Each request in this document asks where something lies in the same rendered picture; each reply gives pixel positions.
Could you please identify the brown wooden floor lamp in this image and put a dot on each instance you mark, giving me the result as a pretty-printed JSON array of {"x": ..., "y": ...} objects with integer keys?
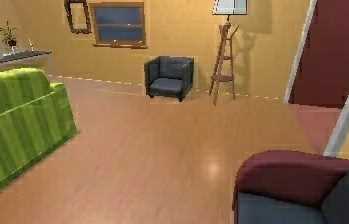
[{"x": 224, "y": 63}]

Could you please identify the green striped sofa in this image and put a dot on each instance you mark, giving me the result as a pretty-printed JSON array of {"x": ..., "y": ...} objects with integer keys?
[{"x": 18, "y": 123}]

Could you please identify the dark framed wall picture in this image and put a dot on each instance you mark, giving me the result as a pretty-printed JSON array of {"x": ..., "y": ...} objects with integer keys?
[{"x": 78, "y": 16}]

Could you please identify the dark grey side table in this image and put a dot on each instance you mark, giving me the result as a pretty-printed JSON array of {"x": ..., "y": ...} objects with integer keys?
[{"x": 15, "y": 57}]

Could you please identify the green potted house plant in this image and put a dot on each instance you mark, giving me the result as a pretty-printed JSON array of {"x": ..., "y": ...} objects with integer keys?
[{"x": 8, "y": 34}]

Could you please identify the maroon armchair with grey cushions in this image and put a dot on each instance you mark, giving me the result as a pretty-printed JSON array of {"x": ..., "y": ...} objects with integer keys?
[{"x": 282, "y": 181}]

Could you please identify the wooden framed window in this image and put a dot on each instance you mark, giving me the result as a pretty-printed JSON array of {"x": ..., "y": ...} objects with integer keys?
[{"x": 118, "y": 24}]

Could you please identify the dark grey armchair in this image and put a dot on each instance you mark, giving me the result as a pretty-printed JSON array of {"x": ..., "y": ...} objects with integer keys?
[{"x": 169, "y": 78}]

